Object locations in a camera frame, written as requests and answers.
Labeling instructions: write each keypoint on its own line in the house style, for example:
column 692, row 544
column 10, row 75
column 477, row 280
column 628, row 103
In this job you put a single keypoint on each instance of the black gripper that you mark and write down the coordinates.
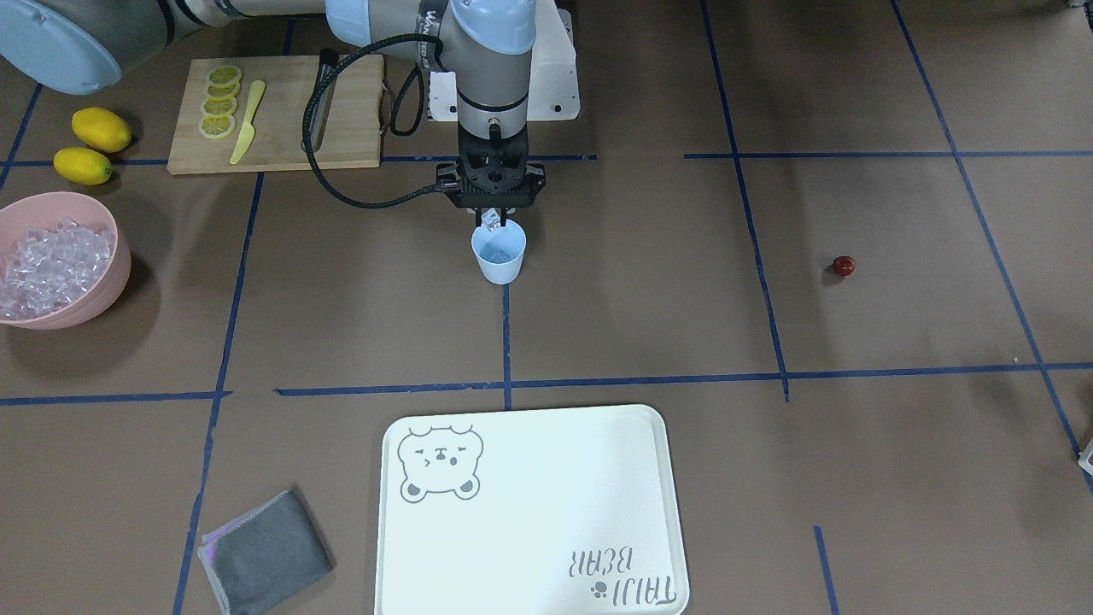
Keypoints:
column 446, row 180

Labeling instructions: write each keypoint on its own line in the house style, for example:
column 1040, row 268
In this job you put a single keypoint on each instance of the clear ice cube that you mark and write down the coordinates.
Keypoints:
column 491, row 220

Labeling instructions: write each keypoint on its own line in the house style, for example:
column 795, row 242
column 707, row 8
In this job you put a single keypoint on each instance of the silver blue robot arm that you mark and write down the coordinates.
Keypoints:
column 82, row 47

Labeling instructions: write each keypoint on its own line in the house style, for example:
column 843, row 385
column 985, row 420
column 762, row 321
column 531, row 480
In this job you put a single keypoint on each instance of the light blue plastic cup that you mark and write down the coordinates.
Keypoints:
column 500, row 252

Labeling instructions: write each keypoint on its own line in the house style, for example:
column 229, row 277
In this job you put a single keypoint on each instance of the pink bowl of ice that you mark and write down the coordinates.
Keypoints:
column 65, row 260

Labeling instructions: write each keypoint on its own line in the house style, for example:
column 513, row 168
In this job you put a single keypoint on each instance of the black steel muddler rod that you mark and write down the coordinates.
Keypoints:
column 327, row 61

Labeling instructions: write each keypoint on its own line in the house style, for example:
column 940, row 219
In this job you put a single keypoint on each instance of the yellow plastic knife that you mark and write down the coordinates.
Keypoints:
column 247, row 131

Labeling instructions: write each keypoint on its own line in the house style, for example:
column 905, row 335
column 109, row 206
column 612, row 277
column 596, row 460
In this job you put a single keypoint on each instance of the wooden cutting board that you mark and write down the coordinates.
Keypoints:
column 352, row 127

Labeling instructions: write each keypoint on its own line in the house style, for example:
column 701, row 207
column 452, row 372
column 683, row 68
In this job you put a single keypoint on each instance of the lemon slice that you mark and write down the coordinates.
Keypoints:
column 219, row 107
column 224, row 75
column 222, row 91
column 216, row 127

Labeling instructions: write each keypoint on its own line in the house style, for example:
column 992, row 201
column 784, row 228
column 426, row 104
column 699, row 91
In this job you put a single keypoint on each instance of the white bear serving tray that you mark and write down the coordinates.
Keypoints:
column 545, row 511

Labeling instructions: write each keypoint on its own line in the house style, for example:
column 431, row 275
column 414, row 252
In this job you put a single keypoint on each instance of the red strawberry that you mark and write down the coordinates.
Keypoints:
column 844, row 266

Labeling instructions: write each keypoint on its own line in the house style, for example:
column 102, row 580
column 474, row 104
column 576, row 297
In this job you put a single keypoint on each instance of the yellow lemon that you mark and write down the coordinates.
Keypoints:
column 101, row 129
column 83, row 166

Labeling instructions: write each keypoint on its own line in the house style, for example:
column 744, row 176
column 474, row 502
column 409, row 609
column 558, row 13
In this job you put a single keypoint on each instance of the folded grey cloth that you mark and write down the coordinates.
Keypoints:
column 265, row 556

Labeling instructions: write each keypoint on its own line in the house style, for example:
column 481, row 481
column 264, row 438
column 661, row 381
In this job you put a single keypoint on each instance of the white wire cup rack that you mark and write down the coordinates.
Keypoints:
column 1084, row 459

